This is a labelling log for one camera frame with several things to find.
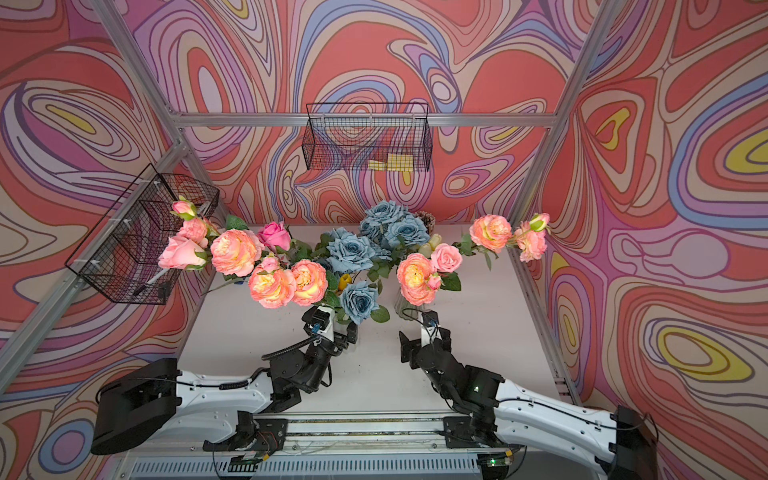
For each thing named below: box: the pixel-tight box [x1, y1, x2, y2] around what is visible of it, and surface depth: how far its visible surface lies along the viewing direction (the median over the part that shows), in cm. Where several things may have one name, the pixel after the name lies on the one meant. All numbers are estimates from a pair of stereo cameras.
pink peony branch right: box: [452, 212, 551, 271], surface depth 54 cm
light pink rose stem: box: [158, 235, 207, 271], surface depth 44 cm
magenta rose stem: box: [258, 221, 291, 253], surface depth 50 cm
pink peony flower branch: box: [170, 195, 264, 277], surface depth 46 cm
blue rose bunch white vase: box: [311, 227, 391, 326], surface depth 59 cm
